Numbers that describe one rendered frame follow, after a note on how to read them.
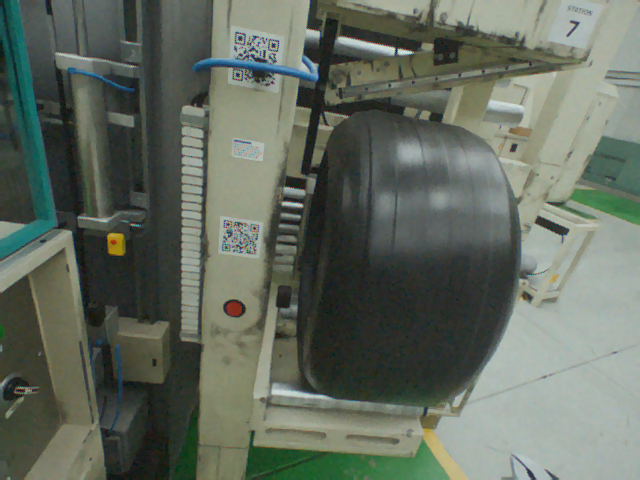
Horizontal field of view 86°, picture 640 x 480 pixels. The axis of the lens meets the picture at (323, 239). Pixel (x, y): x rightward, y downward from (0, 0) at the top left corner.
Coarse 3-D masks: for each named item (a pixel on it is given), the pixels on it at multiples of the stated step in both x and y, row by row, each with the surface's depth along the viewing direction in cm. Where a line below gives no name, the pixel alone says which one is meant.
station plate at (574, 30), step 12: (564, 0) 71; (576, 0) 71; (564, 12) 71; (576, 12) 72; (588, 12) 72; (600, 12) 72; (564, 24) 72; (576, 24) 73; (588, 24) 73; (552, 36) 73; (564, 36) 73; (576, 36) 74; (588, 36) 74
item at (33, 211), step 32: (0, 0) 33; (0, 32) 34; (0, 64) 34; (0, 96) 35; (32, 96) 38; (0, 128) 35; (32, 128) 39; (0, 160) 36; (32, 160) 40; (0, 192) 37; (32, 192) 41; (0, 224) 37; (32, 224) 42; (0, 256) 37
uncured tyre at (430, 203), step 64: (384, 128) 54; (448, 128) 59; (320, 192) 88; (384, 192) 47; (448, 192) 48; (512, 192) 54; (320, 256) 53; (384, 256) 45; (448, 256) 46; (512, 256) 48; (320, 320) 50; (384, 320) 47; (448, 320) 47; (320, 384) 58; (384, 384) 53; (448, 384) 53
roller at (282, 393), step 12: (276, 384) 71; (288, 384) 72; (300, 384) 73; (276, 396) 70; (288, 396) 70; (300, 396) 71; (312, 396) 71; (324, 396) 71; (324, 408) 72; (336, 408) 72; (348, 408) 72; (360, 408) 72; (372, 408) 72; (384, 408) 73; (396, 408) 73; (408, 408) 73; (420, 408) 74
